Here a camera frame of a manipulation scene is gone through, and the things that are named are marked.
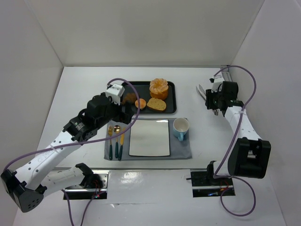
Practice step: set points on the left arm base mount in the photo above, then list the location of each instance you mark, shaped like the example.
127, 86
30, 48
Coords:
94, 183

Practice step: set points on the gold spoon green handle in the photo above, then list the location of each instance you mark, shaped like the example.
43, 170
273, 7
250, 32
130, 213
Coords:
117, 130

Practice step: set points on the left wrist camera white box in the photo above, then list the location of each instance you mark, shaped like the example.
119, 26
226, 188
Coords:
115, 93

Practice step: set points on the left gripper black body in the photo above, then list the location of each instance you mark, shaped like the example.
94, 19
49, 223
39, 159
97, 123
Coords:
127, 113

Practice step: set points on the large sugared orange brioche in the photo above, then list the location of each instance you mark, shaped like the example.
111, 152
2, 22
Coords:
159, 88

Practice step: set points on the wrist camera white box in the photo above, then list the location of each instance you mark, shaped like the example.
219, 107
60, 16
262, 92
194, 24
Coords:
115, 93
216, 81

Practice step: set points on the white square plate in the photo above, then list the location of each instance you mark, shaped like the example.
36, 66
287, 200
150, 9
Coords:
149, 138

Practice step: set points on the seeded bread slice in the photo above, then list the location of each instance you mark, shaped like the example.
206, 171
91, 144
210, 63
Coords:
156, 104

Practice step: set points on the gold fork green handle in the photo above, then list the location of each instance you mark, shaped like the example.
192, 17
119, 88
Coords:
110, 132

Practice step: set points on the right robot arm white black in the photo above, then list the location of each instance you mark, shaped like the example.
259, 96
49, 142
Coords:
248, 154

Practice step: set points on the aluminium frame rail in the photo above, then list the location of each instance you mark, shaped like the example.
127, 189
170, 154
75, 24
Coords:
226, 73

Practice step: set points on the small round bun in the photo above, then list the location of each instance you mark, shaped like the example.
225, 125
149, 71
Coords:
140, 103

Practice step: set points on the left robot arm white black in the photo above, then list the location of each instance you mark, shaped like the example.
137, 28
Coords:
29, 184

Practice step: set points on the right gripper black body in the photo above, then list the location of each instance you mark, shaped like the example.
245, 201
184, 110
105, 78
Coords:
209, 100

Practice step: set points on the brown chocolate croissant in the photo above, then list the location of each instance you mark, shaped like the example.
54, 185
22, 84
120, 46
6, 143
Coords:
129, 98

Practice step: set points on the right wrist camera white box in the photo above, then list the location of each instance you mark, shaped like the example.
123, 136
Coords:
216, 81

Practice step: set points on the light blue mug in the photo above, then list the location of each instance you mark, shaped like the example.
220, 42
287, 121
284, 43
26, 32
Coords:
180, 128

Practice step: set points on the gold knife green handle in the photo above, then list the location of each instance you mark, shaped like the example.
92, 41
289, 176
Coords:
121, 147

